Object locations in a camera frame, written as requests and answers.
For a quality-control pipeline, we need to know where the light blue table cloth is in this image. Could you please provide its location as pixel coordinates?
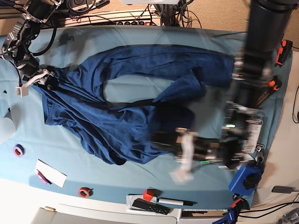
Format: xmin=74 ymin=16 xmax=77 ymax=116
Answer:
xmin=0 ymin=24 xmax=293 ymax=210

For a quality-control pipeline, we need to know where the white translucent cup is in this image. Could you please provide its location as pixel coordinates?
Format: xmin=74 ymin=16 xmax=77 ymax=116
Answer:
xmin=0 ymin=117 xmax=16 ymax=144

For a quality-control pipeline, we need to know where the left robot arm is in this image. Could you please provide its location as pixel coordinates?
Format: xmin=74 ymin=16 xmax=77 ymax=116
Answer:
xmin=153 ymin=0 xmax=299 ymax=184

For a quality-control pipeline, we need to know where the white paper card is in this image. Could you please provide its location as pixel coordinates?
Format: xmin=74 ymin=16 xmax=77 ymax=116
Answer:
xmin=35 ymin=160 xmax=67 ymax=188

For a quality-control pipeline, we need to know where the power strip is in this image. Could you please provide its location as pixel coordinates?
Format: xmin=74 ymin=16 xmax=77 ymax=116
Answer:
xmin=57 ymin=9 xmax=161 ymax=27

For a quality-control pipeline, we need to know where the pink marker pen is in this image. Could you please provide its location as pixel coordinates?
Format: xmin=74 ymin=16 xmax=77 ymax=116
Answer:
xmin=36 ymin=170 xmax=52 ymax=185

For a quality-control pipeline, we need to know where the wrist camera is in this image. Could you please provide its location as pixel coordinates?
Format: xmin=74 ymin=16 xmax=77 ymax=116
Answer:
xmin=170 ymin=170 xmax=193 ymax=184
xmin=15 ymin=86 xmax=28 ymax=98

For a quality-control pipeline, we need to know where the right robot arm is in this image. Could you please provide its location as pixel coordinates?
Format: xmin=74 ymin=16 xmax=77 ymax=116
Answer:
xmin=0 ymin=0 xmax=63 ymax=97

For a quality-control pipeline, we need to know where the black remote control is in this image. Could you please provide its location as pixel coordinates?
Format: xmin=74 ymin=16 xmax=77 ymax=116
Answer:
xmin=132 ymin=198 xmax=171 ymax=215

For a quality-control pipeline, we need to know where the purple tape roll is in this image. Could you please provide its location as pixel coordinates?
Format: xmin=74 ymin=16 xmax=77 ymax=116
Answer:
xmin=14 ymin=144 xmax=25 ymax=157

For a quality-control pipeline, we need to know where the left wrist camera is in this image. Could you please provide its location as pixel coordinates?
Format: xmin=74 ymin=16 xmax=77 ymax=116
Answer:
xmin=170 ymin=170 xmax=193 ymax=184

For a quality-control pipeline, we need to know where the packaged tool blister pack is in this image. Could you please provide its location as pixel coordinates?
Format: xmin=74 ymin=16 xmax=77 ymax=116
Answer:
xmin=242 ymin=116 xmax=263 ymax=154

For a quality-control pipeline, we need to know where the orange clamp bottom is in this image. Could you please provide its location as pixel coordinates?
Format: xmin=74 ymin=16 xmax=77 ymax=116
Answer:
xmin=231 ymin=198 xmax=244 ymax=208

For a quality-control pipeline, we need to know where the blue spring clamp bottom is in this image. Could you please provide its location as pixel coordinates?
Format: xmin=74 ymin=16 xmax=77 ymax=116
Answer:
xmin=212 ymin=210 xmax=239 ymax=224

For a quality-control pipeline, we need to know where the orange black utility knife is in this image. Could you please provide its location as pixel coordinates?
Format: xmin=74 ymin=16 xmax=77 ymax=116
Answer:
xmin=256 ymin=76 xmax=282 ymax=107

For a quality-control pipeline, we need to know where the red tape roll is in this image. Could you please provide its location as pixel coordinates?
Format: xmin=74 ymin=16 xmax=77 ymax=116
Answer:
xmin=78 ymin=187 xmax=93 ymax=198

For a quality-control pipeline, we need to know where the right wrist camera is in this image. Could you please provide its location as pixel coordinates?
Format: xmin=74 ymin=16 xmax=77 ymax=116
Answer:
xmin=15 ymin=86 xmax=28 ymax=98

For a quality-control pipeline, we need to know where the white marker pen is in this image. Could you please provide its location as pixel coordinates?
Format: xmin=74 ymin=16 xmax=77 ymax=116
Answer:
xmin=157 ymin=197 xmax=196 ymax=206

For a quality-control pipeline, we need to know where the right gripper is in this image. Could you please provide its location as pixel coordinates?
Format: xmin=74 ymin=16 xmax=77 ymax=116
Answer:
xmin=18 ymin=69 xmax=55 ymax=90

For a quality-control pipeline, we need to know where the orange black clamp top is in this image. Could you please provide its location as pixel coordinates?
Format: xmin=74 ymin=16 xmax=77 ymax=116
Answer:
xmin=274 ymin=39 xmax=293 ymax=67

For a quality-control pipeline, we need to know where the dark blue t-shirt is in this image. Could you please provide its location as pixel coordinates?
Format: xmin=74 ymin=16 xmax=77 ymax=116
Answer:
xmin=34 ymin=45 xmax=234 ymax=165

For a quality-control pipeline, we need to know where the black phone device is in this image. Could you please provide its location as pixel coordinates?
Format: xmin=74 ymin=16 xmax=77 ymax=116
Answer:
xmin=271 ymin=186 xmax=293 ymax=194

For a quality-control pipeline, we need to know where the blue box with knob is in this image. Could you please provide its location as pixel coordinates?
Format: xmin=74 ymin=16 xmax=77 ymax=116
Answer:
xmin=228 ymin=162 xmax=264 ymax=196

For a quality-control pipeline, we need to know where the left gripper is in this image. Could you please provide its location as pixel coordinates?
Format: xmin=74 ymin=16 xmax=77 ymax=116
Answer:
xmin=150 ymin=128 xmax=197 ymax=173

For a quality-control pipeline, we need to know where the red cube block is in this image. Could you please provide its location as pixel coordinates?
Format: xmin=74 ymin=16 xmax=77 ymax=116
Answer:
xmin=142 ymin=189 xmax=155 ymax=202

